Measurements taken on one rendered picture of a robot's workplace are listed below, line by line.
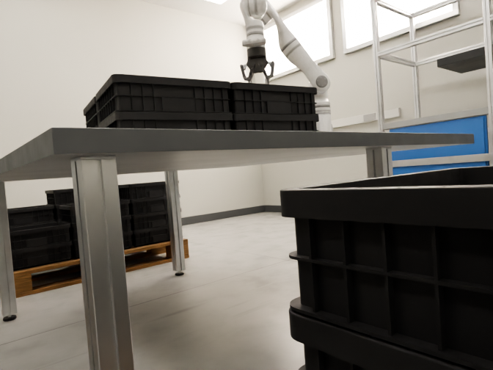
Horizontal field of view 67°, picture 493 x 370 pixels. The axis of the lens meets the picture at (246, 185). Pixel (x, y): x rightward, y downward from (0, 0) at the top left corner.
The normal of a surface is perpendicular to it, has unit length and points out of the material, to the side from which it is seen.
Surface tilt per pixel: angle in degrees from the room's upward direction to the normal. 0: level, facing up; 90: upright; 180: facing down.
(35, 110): 90
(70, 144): 90
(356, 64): 90
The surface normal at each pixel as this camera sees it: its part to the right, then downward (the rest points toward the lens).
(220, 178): 0.63, -0.03
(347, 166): -0.77, 0.08
